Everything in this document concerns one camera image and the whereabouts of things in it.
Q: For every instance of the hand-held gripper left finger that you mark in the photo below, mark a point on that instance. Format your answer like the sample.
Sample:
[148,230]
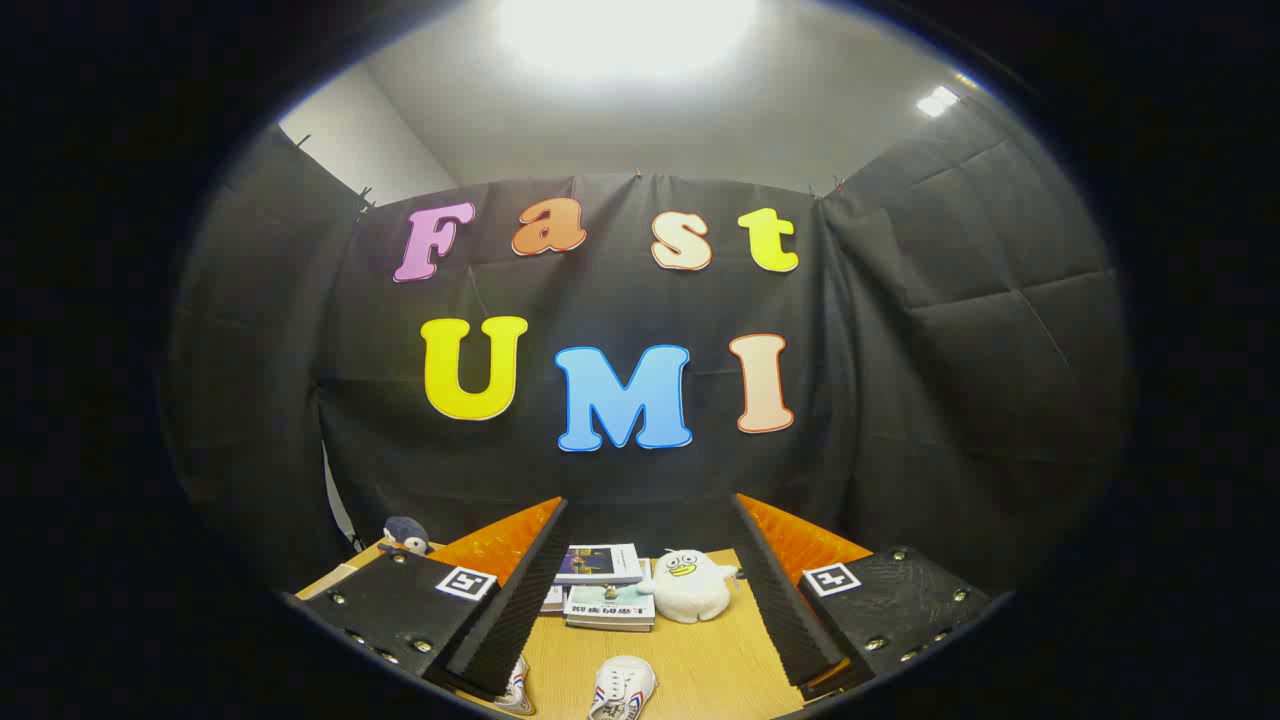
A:
[520,600]

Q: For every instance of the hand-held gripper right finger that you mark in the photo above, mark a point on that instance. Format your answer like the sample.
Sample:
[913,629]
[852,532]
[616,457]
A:
[785,600]

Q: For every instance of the white sneaker shoe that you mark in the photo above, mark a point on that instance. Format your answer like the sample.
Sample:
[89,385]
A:
[620,690]
[517,686]

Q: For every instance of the plain white book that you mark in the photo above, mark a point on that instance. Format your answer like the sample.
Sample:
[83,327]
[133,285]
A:
[553,598]

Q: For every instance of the book with dark blue cover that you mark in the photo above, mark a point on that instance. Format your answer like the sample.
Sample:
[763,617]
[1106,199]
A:
[598,563]

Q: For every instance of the book with teal cover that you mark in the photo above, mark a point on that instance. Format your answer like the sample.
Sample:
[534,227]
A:
[610,605]

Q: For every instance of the white duck plush toy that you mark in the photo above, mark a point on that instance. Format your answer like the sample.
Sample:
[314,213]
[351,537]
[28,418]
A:
[690,585]

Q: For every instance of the blue penguin plush toy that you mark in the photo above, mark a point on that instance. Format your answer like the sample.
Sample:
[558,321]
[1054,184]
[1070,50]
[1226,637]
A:
[405,535]

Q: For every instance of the small ceiling light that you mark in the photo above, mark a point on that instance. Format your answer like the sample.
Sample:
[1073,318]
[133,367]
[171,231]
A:
[937,101]

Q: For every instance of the large ceiling light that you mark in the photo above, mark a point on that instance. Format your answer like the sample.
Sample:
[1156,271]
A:
[625,30]

